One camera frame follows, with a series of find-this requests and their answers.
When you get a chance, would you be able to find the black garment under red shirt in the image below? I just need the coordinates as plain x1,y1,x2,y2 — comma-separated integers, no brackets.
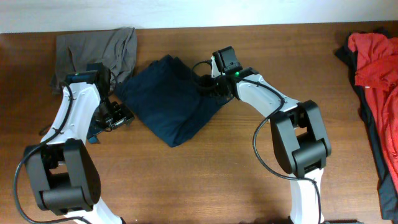
335,37,397,223

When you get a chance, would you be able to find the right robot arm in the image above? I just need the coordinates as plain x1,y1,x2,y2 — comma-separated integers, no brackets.
197,46,331,223

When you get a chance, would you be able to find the grey folded shirt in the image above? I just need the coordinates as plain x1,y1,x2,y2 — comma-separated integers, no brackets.
50,27,137,94

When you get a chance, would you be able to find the red shirt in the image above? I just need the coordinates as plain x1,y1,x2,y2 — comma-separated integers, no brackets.
348,33,397,188

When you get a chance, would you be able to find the navy blue garment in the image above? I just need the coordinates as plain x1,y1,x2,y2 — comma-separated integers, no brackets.
115,55,229,147

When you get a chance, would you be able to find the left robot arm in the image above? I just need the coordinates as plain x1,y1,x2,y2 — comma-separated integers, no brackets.
21,63,134,223

